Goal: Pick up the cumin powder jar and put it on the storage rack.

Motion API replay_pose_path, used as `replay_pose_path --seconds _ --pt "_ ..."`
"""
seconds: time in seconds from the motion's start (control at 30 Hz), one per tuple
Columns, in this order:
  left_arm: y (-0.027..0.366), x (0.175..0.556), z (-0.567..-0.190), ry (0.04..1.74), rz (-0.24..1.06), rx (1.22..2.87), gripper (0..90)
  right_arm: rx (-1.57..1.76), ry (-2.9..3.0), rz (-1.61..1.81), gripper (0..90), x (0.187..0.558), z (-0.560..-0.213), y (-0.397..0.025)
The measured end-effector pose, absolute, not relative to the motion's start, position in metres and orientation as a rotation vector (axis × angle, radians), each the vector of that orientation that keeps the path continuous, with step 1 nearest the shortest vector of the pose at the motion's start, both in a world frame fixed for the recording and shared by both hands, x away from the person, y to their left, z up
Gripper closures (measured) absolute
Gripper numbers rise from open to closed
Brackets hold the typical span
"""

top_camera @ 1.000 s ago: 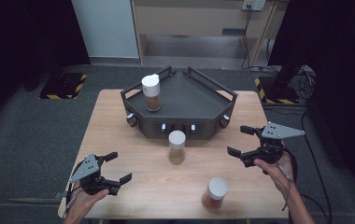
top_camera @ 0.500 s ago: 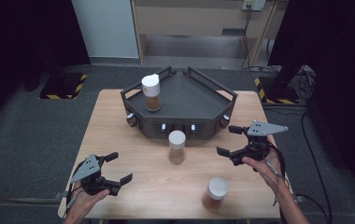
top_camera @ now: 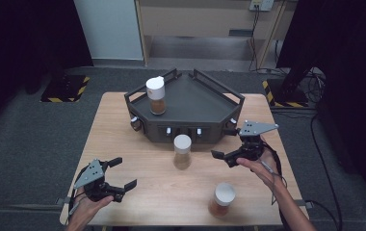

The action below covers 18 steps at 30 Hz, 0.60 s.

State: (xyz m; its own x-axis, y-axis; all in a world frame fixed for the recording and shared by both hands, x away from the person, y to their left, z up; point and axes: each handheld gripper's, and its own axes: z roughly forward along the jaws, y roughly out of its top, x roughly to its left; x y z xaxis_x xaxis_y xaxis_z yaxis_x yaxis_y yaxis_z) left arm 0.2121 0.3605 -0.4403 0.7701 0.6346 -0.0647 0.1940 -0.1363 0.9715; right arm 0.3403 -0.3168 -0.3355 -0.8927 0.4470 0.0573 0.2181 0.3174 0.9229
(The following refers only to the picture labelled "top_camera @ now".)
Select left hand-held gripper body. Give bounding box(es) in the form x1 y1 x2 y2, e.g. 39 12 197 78
73 158 126 204

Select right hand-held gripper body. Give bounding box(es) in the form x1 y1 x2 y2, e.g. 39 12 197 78
223 120 280 168

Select slim spice jar round lid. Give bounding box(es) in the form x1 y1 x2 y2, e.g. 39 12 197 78
172 134 193 171

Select wide orange spice jar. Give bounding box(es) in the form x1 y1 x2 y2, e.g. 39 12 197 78
207 182 236 220

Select dark grey corner rack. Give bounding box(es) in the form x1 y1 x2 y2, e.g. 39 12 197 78
123 67 246 144

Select spice jar with spouted lid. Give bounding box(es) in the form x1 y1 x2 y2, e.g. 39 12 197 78
145 75 167 116

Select person's left hand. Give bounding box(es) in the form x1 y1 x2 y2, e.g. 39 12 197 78
69 189 115 225

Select person's right hand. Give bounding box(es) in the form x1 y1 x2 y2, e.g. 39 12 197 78
236 147 285 191

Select black stand with striped base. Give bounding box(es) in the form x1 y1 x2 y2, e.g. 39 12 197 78
39 74 91 104
261 61 320 109

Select grey shelf label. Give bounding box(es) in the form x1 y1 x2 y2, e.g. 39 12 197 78
228 29 254 38

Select black curtain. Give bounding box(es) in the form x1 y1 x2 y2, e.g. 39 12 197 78
276 0 366 206
0 0 93 145

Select white panel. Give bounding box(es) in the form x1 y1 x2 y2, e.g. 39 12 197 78
73 0 144 61

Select left hand-held gripper cable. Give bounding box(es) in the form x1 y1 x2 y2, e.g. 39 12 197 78
67 167 89 220

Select hand-held gripper cable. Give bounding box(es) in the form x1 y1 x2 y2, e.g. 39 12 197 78
67 167 89 220
257 141 290 206

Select grey metal table bracket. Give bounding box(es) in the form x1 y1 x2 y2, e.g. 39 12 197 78
295 199 314 210
55 196 73 207

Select right hand-held gripper cable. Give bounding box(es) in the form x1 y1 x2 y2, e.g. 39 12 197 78
257 141 290 206

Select tangle of cables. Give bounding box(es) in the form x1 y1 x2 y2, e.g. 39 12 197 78
302 66 327 104

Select black floor cable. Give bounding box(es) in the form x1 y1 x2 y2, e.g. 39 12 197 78
305 114 344 231

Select black socket cables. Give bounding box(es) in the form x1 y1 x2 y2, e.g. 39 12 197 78
248 6 264 72

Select white wall socket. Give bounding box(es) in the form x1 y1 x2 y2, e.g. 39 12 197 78
248 0 275 13

